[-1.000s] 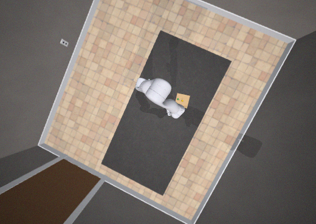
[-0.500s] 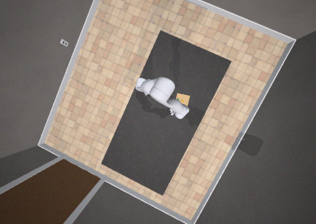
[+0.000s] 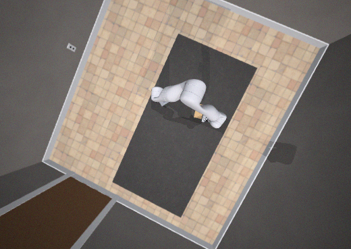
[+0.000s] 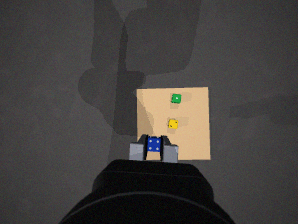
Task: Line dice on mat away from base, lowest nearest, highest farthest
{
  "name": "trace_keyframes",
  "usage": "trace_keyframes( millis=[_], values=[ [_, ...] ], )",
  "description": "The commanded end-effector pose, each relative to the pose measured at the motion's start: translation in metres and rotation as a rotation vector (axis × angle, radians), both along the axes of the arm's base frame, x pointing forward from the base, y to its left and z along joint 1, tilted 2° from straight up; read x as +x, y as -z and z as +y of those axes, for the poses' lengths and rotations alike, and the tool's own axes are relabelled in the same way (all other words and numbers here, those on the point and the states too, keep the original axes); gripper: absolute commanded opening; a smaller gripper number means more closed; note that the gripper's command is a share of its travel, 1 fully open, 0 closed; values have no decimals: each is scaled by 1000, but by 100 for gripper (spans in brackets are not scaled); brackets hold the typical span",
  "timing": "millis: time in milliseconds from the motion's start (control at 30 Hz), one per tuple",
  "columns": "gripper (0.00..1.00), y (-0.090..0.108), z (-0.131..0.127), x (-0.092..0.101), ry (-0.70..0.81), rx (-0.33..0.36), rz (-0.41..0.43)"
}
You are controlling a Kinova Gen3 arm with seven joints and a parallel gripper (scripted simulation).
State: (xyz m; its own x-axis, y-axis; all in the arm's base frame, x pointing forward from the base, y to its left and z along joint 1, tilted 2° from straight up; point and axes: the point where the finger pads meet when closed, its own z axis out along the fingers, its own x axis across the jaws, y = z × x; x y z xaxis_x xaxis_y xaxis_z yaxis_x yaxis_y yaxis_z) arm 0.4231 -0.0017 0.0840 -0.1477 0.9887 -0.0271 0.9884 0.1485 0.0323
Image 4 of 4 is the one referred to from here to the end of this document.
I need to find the yellow die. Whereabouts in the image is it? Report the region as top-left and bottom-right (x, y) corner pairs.
(168, 119), (178, 129)

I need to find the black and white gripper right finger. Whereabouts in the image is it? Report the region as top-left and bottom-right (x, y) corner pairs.
(160, 135), (178, 163)

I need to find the tan square mat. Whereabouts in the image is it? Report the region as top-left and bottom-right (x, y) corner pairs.
(137, 87), (210, 160)

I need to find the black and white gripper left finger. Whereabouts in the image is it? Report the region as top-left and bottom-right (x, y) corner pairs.
(129, 134), (148, 161)

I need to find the blue die with white pips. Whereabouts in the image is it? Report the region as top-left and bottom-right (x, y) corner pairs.
(147, 136), (161, 152)

